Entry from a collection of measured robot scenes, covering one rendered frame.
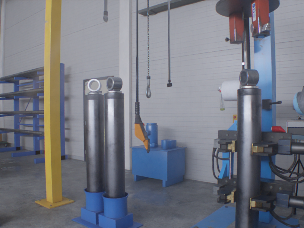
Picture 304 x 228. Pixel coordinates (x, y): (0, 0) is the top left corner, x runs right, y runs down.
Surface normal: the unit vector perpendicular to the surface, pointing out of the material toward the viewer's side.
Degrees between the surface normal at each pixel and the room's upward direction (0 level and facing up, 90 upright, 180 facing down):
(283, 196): 90
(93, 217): 90
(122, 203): 90
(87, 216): 90
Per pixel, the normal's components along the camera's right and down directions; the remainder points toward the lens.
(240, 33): 0.24, 0.02
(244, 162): -0.65, 0.02
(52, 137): 0.78, 0.01
